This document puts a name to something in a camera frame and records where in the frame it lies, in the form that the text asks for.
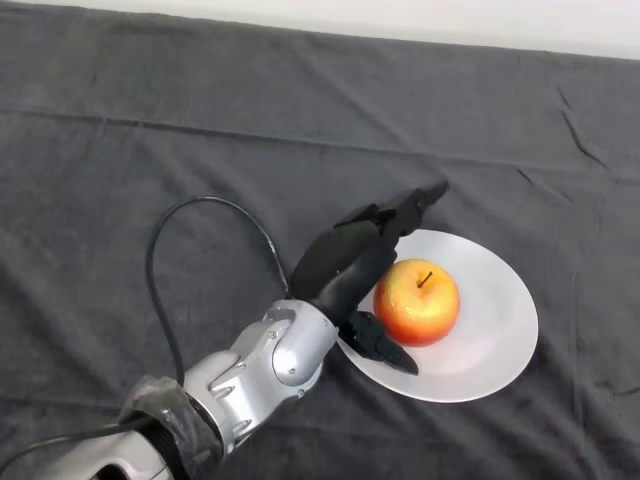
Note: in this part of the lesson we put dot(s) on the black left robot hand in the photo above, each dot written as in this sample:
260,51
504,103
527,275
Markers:
340,272

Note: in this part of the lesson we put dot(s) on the red yellow apple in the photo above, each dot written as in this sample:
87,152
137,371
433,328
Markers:
416,309

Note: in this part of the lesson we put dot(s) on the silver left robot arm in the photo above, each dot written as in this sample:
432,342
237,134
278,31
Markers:
250,370

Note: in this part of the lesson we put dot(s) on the round white plate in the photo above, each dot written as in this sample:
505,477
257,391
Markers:
480,330

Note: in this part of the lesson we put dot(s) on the black cloth table cover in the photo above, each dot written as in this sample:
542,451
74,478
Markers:
200,125

